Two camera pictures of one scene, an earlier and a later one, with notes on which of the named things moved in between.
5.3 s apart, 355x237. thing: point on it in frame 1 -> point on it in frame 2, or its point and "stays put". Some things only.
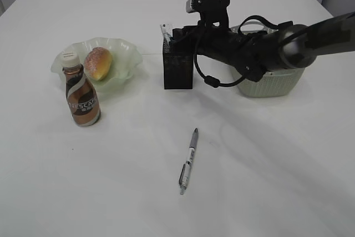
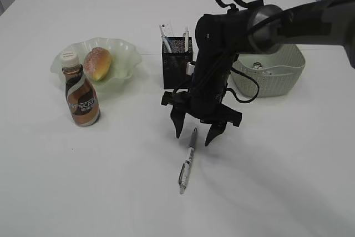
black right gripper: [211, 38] -> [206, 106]
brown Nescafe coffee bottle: [82, 97] stays put
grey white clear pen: [183, 179] stays put
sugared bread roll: [97, 63] stays put
